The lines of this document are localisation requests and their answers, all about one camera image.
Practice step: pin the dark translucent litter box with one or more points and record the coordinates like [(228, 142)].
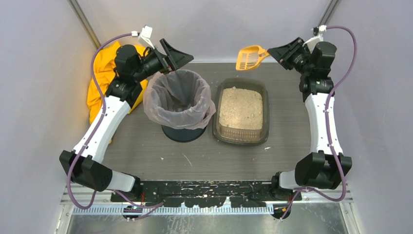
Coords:
[(242, 112)]

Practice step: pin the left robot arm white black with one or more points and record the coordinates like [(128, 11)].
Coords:
[(83, 164)]

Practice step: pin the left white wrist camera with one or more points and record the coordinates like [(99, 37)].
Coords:
[(144, 36)]

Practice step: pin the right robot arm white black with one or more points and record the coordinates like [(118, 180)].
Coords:
[(325, 165)]

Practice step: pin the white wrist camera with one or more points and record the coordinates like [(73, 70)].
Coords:
[(144, 36), (318, 37)]

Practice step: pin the orange plastic litter scoop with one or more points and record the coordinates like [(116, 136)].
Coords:
[(250, 57)]

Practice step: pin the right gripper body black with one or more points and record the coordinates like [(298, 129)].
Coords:
[(290, 54)]

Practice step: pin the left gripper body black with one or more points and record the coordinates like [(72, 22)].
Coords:
[(164, 58)]

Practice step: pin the aluminium rail frame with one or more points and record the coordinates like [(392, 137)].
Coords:
[(103, 205)]

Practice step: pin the yellow cloth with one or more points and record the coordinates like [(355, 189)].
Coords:
[(103, 68)]

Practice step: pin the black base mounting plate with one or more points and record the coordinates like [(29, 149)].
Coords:
[(206, 194)]

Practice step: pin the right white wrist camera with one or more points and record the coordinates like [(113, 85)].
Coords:
[(318, 37)]

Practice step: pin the black trash bin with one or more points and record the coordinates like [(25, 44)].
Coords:
[(182, 135)]

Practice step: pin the translucent trash bag liner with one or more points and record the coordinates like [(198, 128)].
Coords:
[(180, 100)]

